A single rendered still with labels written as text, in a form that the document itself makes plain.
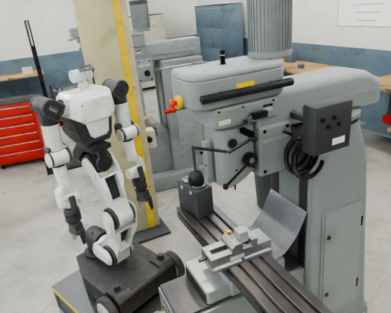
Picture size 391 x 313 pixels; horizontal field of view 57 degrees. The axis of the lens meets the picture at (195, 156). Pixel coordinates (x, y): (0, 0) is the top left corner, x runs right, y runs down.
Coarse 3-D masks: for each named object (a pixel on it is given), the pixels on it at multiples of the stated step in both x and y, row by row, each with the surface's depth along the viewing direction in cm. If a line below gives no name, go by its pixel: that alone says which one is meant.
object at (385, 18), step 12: (348, 0) 589; (360, 0) 569; (372, 0) 550; (384, 0) 533; (348, 12) 594; (360, 12) 574; (372, 12) 555; (384, 12) 537; (348, 24) 600; (360, 24) 580; (372, 24) 560; (384, 24) 542
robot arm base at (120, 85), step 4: (104, 80) 217; (120, 80) 208; (124, 80) 210; (116, 84) 207; (120, 84) 209; (124, 84) 210; (112, 88) 206; (116, 88) 207; (120, 88) 209; (124, 88) 211; (128, 88) 213; (112, 92) 206; (116, 92) 207; (120, 92) 209; (124, 92) 211; (116, 96) 208; (120, 96) 210; (124, 96) 212; (116, 100) 213; (120, 100) 211
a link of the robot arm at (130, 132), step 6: (132, 126) 221; (126, 132) 217; (132, 132) 220; (126, 138) 218; (132, 138) 225; (126, 144) 223; (132, 144) 224; (126, 150) 225; (132, 150) 225; (132, 156) 225
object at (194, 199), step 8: (184, 184) 227; (208, 184) 225; (184, 192) 229; (192, 192) 219; (200, 192) 218; (208, 192) 222; (184, 200) 232; (192, 200) 223; (200, 200) 220; (208, 200) 224; (184, 208) 236; (192, 208) 226; (200, 208) 222; (208, 208) 226; (200, 216) 224
